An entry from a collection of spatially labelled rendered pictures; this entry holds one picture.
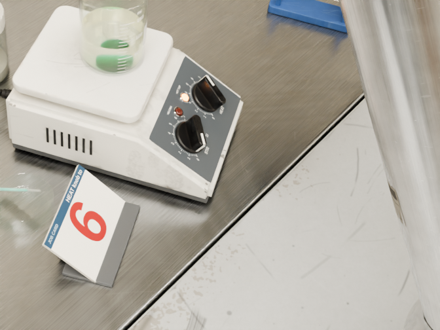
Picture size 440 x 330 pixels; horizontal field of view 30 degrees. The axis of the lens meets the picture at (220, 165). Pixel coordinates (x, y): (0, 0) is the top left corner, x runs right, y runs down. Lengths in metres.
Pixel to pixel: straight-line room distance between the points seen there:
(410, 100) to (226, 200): 0.43
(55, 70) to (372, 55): 0.43
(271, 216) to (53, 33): 0.27
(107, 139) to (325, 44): 0.33
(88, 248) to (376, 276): 0.26
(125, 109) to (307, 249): 0.21
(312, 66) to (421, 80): 0.56
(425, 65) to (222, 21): 0.61
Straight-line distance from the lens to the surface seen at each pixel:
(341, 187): 0.82
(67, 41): 0.79
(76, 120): 0.75
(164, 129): 0.75
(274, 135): 0.85
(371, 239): 0.79
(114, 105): 0.73
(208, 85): 0.79
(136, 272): 0.73
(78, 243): 0.72
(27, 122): 0.77
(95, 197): 0.74
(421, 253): 0.44
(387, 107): 0.39
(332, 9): 1.00
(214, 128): 0.79
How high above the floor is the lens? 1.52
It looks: 50 degrees down
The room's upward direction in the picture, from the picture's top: 12 degrees clockwise
